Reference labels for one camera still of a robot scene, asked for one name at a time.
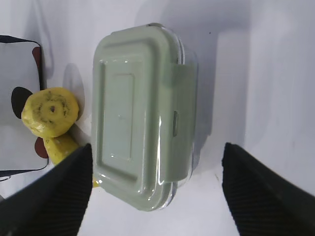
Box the navy blue lunch bag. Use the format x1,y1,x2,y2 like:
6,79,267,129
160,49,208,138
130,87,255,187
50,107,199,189
0,35,49,181

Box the green lidded glass container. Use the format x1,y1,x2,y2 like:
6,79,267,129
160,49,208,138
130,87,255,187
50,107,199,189
91,23,197,211

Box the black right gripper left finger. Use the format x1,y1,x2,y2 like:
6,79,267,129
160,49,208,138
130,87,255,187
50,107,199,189
0,144,92,236

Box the round yellow pear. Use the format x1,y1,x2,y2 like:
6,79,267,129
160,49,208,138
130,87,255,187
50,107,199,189
21,87,79,165

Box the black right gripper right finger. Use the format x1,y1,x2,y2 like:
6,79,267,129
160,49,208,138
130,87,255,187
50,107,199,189
221,143,315,236

